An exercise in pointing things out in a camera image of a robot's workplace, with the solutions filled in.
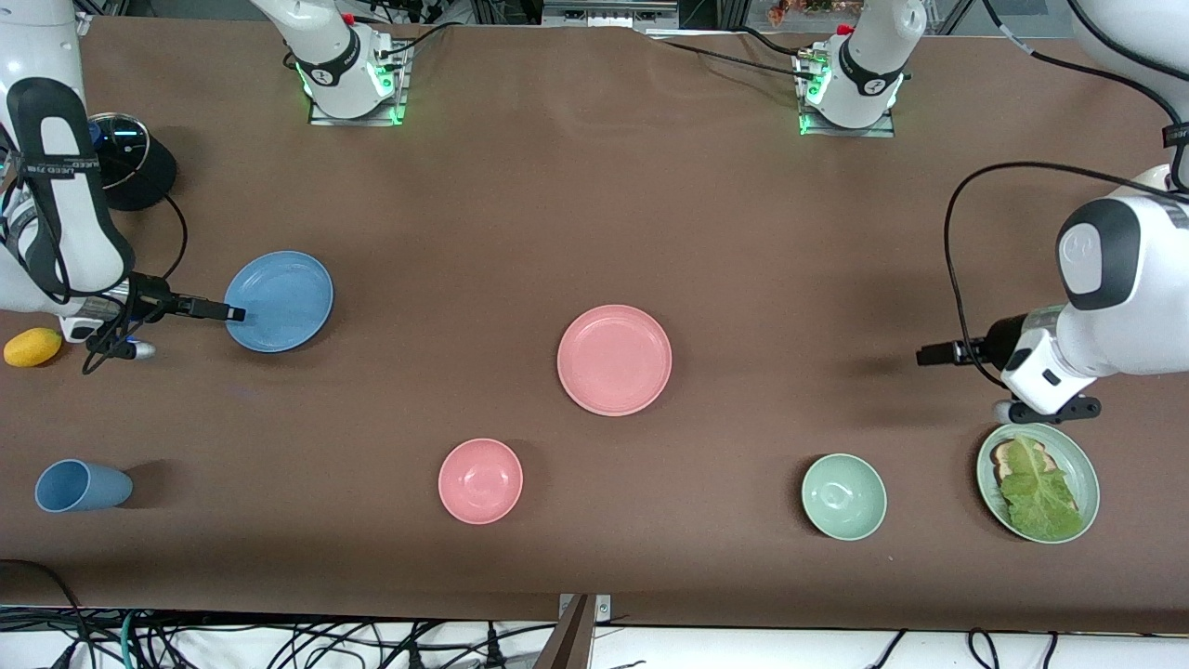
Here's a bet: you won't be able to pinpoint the small green bowl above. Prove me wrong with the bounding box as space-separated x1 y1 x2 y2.
802 453 888 542

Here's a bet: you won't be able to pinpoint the pink plate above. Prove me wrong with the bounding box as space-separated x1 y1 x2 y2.
557 305 673 417

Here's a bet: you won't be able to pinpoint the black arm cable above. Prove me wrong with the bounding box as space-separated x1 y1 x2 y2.
945 0 1189 387
82 181 189 375

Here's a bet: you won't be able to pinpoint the green plate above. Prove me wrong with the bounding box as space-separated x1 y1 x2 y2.
976 421 1101 544

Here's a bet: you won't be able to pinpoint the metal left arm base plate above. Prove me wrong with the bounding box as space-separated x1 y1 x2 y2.
800 54 895 138

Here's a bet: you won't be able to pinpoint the small pink bowl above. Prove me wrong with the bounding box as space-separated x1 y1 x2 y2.
438 439 524 525

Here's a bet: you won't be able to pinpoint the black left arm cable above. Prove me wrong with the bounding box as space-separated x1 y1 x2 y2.
945 0 1189 387

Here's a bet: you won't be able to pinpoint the blue cup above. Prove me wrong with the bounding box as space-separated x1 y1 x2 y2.
35 460 134 513

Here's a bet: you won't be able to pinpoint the green lettuce leaf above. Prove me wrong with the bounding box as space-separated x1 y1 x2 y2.
999 433 1083 542

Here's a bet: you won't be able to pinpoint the yellow lemon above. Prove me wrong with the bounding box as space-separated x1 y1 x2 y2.
4 328 63 368

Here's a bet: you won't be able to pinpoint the black base cable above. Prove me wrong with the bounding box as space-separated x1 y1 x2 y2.
650 37 811 79
734 26 820 57
376 20 465 59

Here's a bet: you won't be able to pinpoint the dark brown post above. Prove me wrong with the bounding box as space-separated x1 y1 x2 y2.
534 595 595 669

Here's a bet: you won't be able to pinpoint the black pot blue handle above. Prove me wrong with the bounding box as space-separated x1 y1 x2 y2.
93 111 177 212

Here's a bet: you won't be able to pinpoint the glass lid blue knob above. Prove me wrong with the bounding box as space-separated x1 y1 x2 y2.
88 113 150 192

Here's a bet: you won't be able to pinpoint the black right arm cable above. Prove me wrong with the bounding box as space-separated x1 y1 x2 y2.
82 181 189 375

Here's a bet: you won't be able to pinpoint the orange pink flowers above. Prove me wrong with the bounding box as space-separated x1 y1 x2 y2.
766 0 865 25

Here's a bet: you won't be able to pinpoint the toasted bread slice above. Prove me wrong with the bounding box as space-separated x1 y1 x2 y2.
990 439 1055 484

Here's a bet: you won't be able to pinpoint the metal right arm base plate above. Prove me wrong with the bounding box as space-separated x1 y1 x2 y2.
309 42 408 126

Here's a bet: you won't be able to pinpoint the grey metal box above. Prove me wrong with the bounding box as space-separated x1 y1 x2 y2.
542 0 679 29

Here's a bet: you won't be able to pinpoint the blue plate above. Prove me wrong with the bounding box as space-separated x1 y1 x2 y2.
225 251 334 353

